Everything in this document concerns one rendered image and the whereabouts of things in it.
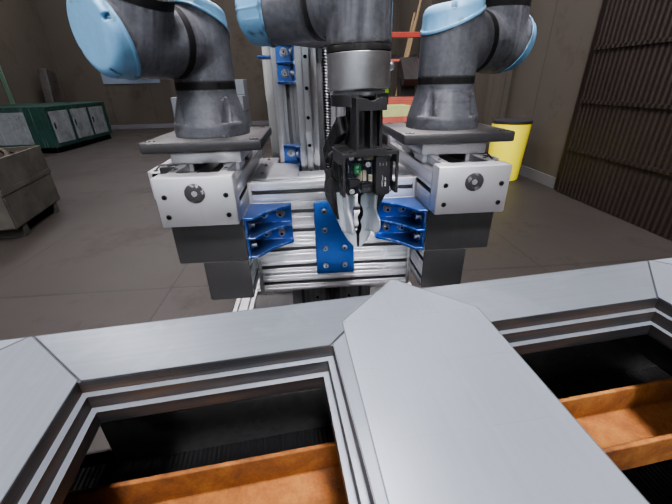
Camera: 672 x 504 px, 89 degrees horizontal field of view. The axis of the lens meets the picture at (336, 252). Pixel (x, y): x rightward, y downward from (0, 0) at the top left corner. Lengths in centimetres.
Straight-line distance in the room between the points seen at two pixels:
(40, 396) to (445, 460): 38
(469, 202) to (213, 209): 47
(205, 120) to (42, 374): 49
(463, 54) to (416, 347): 57
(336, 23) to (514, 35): 53
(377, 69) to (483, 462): 39
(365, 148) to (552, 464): 35
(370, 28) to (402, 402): 38
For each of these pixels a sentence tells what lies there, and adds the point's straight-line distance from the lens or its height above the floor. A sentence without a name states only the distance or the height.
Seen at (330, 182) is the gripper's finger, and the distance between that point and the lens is 48.
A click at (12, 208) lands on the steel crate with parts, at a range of 388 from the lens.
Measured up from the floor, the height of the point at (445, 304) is 86.
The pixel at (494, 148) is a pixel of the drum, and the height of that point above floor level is 38.
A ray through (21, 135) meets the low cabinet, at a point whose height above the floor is 35.
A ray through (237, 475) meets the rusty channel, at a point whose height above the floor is 70.
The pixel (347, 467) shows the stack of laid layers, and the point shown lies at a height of 83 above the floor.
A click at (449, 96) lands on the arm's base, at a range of 78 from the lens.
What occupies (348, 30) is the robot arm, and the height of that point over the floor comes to 118.
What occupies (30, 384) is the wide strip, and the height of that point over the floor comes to 86.
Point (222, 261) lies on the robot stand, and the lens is 73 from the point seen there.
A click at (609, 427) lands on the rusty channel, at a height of 68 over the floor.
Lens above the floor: 113
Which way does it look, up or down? 26 degrees down
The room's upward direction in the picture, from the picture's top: 1 degrees counter-clockwise
